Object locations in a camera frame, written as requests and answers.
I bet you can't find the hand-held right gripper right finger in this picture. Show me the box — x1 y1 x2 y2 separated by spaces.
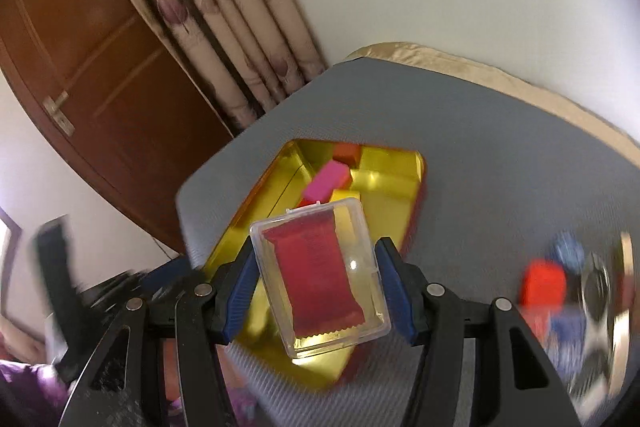
375 237 583 427

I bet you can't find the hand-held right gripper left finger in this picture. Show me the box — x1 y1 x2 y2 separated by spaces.
60 238 257 427

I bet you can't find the dark red block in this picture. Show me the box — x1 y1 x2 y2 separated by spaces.
332 145 363 168

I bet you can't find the purple printed cloth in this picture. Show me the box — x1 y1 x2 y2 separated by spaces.
0 357 68 427

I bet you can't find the gold tray with red rim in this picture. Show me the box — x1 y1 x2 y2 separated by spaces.
204 139 427 392

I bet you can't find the beige leaf-print curtain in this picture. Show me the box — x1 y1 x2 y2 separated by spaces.
82 0 328 130

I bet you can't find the red rounded box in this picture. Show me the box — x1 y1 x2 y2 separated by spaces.
520 259 568 308

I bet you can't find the grey woven mat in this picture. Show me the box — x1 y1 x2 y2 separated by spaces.
175 59 640 427

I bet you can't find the clear box with blue label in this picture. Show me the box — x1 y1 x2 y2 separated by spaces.
537 307 588 378

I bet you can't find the metal door handle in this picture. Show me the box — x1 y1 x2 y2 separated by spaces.
42 92 76 138

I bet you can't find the blue round tape measure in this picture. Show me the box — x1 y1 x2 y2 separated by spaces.
552 232 587 275

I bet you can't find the brown wooden door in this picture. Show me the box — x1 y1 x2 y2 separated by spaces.
0 0 236 258

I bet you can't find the black and silver metal item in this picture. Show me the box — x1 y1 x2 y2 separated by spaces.
575 252 623 403

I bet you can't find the pink block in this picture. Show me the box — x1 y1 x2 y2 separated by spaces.
304 160 353 202

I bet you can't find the clear plastic box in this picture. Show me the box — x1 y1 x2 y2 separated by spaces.
249 198 392 360

